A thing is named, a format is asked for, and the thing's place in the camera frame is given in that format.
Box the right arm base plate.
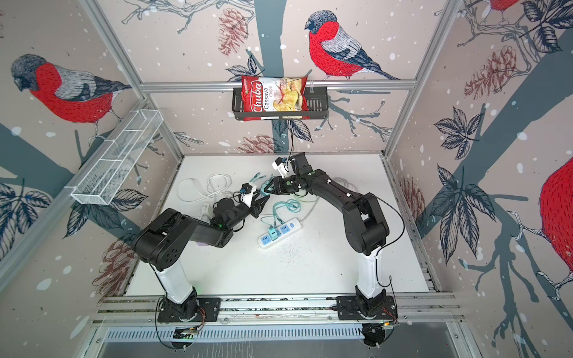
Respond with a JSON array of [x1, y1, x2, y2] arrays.
[[332, 292, 398, 322]]

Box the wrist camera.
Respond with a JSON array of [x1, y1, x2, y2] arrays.
[[240, 182, 257, 207], [272, 158, 294, 178]]

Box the white power strip blue outlets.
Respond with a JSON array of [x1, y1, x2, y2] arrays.
[[258, 218, 302, 249]]

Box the black wall basket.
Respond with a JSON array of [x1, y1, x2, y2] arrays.
[[231, 87, 329, 122]]

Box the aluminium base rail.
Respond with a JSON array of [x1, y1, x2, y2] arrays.
[[92, 292, 465, 325]]

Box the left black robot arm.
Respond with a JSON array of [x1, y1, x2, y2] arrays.
[[132, 191, 269, 316]]

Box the white wire mesh basket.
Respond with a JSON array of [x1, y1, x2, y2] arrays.
[[71, 109, 164, 205]]

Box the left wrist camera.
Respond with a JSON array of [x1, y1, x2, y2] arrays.
[[240, 182, 257, 207]]

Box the red cassava chips bag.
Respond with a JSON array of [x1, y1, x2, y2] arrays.
[[241, 76, 308, 121]]

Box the grey power strip cord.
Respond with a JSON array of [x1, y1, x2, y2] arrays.
[[297, 177, 359, 222]]

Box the purple socket white cord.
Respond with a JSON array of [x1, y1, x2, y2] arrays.
[[176, 173, 234, 203]]

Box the teal multi-head cable coiled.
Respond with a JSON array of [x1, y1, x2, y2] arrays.
[[260, 198, 304, 227]]

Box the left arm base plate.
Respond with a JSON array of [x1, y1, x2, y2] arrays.
[[157, 297, 222, 324]]

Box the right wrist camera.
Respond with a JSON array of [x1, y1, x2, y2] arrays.
[[272, 158, 294, 178]]

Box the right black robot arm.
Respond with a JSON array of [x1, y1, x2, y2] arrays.
[[265, 153, 390, 318]]

